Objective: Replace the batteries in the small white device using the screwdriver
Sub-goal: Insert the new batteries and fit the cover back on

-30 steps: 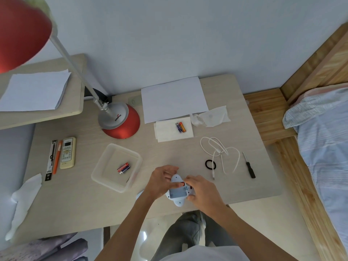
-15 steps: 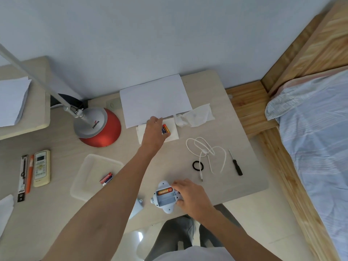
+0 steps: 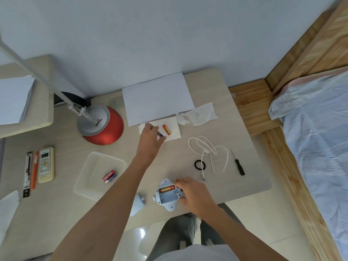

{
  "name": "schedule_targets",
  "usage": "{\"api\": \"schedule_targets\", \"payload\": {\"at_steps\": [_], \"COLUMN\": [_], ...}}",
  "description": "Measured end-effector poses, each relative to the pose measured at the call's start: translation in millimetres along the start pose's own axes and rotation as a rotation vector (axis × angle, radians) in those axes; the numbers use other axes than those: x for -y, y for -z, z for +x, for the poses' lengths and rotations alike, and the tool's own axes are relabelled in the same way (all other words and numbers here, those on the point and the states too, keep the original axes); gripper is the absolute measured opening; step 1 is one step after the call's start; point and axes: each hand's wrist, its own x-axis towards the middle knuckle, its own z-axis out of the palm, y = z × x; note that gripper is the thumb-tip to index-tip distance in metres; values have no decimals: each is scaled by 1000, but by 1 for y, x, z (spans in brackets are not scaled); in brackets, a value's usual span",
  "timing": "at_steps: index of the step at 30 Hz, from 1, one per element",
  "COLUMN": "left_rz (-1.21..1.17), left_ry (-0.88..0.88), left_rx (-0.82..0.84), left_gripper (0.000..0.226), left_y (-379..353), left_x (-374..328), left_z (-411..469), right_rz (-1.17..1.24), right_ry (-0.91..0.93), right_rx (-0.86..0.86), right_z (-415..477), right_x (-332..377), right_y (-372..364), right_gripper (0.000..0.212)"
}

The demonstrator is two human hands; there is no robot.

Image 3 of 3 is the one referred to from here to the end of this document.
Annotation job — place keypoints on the person's right hand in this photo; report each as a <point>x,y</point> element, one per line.
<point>197,197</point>

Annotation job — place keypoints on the person's left hand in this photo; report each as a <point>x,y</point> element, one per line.
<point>148,144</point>

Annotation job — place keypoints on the orange new battery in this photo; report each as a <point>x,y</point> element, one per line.
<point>166,129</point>
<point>167,189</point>

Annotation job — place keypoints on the light blue toy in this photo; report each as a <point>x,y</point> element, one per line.
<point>168,199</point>

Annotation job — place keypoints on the blue battery cover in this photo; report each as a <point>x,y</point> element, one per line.
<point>137,205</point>

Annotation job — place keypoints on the clear plastic container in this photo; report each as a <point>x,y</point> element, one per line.
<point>89,182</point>

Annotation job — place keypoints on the person's left forearm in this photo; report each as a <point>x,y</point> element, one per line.
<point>103,214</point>

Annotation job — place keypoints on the person's right forearm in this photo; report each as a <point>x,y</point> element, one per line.
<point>239,236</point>

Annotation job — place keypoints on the person's grey trousers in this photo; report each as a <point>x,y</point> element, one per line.
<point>174,231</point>

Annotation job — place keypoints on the person's white shirt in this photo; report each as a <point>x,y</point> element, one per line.
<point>195,254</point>

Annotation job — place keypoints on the flat white napkin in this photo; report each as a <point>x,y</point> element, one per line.
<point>174,133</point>

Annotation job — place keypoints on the white paper sheet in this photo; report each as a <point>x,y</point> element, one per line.
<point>157,97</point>

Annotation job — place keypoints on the red desk lamp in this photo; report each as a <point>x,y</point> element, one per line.
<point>100,130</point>

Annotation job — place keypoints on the crumpled white tissue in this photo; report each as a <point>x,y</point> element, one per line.
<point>201,114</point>

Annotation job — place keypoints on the cream remote control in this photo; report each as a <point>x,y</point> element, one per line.
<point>46,164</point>

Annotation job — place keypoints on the beige desk shelf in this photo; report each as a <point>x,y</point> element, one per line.
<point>40,105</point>

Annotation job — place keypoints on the orange pen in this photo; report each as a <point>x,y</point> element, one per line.
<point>34,173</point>

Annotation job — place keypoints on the black pen package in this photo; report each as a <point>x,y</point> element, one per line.
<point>26,184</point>

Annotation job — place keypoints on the light blue striped bedsheet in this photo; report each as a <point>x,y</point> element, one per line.
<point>323,165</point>

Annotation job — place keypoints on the blue striped pillow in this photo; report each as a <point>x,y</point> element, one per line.
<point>296,100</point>

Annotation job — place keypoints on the white paper stack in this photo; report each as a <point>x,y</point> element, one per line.
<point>13,100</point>

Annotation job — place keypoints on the long white tissue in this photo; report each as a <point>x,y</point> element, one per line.
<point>8,209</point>

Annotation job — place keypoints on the pink pillow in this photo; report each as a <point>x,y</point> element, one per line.
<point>320,76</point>

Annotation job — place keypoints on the wooden bed frame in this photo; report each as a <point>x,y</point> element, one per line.
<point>252,111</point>

